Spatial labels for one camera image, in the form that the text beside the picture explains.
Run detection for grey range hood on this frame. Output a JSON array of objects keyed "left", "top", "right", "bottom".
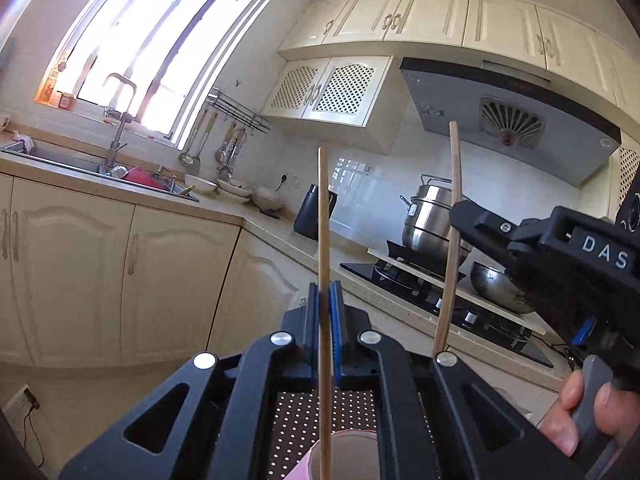
[{"left": 399, "top": 56, "right": 623, "bottom": 188}]

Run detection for pink cup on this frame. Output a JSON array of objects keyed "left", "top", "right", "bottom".
[{"left": 286, "top": 429, "right": 382, "bottom": 480}]

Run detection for cream lattice door cabinet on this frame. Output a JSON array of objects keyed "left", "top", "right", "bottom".
[{"left": 261, "top": 55, "right": 401, "bottom": 156}]

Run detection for hanging metal utensils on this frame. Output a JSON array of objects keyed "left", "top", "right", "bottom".
[{"left": 215, "top": 125, "right": 247, "bottom": 177}]

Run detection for metal faucet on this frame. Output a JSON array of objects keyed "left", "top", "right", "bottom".
[{"left": 102, "top": 72, "right": 138, "bottom": 176}]

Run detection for black electric kettle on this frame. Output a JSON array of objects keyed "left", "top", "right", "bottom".
[{"left": 293, "top": 183, "right": 338, "bottom": 241}]

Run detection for kitchen window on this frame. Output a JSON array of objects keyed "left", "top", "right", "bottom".
[{"left": 34, "top": 0, "right": 279, "bottom": 149}]

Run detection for wall utensil rack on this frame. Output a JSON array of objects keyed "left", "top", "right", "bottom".
[{"left": 205, "top": 87, "right": 271, "bottom": 136}]

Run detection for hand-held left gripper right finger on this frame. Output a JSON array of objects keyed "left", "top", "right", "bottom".
[{"left": 327, "top": 281, "right": 586, "bottom": 480}]

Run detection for black gas stove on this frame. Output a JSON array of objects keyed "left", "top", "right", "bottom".
[{"left": 340, "top": 240, "right": 556, "bottom": 368}]

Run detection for wooden chopstick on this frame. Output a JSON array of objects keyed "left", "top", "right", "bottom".
[
  {"left": 433, "top": 121, "right": 462, "bottom": 357},
  {"left": 318, "top": 147, "right": 334, "bottom": 480}
]

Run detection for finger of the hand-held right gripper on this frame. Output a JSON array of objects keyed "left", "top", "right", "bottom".
[{"left": 448, "top": 200, "right": 523, "bottom": 267}]

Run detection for steel wok pan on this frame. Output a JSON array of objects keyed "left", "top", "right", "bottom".
[{"left": 469, "top": 260, "right": 543, "bottom": 316}]

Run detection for cream upper wall cabinets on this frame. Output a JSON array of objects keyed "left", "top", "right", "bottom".
[{"left": 277, "top": 0, "right": 640, "bottom": 126}]

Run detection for steel steamer pot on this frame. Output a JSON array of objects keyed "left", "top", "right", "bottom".
[{"left": 400, "top": 174, "right": 473, "bottom": 263}]

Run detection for brown polka dot tablecloth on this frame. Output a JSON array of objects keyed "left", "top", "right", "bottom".
[{"left": 264, "top": 388, "right": 441, "bottom": 480}]

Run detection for red basin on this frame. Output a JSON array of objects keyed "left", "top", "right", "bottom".
[{"left": 122, "top": 167, "right": 166, "bottom": 191}]

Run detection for person's right hand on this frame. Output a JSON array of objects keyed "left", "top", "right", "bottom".
[{"left": 537, "top": 371, "right": 640, "bottom": 457}]

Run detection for hanging metal ladle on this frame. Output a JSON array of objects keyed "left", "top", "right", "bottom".
[{"left": 179, "top": 110, "right": 211, "bottom": 167}]

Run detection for steel kitchen sink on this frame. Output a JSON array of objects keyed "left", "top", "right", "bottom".
[{"left": 0, "top": 140, "right": 201, "bottom": 203}]

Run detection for white bowl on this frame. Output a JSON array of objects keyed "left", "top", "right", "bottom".
[
  {"left": 184, "top": 174, "right": 218, "bottom": 195},
  {"left": 251, "top": 187, "right": 287, "bottom": 212}
]

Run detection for stack of white dishes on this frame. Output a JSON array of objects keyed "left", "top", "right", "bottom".
[{"left": 217, "top": 177, "right": 251, "bottom": 204}]

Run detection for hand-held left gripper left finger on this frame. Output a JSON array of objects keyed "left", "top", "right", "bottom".
[{"left": 59, "top": 282, "right": 323, "bottom": 480}]

